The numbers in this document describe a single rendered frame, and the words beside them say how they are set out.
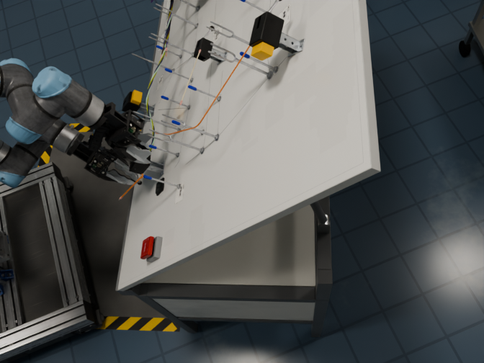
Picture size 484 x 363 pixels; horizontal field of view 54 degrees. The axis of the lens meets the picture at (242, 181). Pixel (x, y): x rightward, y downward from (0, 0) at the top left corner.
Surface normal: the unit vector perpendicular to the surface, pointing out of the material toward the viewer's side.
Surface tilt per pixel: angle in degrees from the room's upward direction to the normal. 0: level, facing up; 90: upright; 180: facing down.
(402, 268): 0
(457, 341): 0
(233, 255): 0
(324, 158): 51
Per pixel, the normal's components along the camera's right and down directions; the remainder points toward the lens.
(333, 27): -0.84, -0.27
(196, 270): -0.11, -0.43
